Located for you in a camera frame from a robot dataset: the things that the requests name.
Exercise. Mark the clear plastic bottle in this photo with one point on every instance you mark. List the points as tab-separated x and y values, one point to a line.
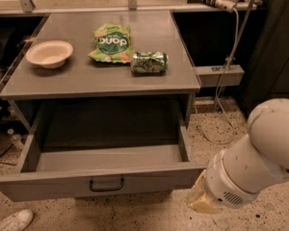
16	139

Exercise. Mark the green soda can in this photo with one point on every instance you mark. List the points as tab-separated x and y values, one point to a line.
149	62

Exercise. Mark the green chip bag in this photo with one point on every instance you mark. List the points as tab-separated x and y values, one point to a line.
112	44

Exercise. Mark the grey top drawer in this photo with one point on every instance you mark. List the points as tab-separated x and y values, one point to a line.
103	148

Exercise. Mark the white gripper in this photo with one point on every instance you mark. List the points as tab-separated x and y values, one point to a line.
222	186

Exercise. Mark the grey side bracket shelf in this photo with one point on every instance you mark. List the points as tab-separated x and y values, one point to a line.
213	76

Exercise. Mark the white clamp device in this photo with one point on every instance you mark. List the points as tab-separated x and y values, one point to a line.
226	5

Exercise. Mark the white sneaker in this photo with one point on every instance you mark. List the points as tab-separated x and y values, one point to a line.
18	221

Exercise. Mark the white paper bowl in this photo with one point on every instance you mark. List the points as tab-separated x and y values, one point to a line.
50	54

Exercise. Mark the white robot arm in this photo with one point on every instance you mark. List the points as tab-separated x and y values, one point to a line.
235	177

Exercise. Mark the grey drawer cabinet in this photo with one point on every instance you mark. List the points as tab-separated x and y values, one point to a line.
82	77

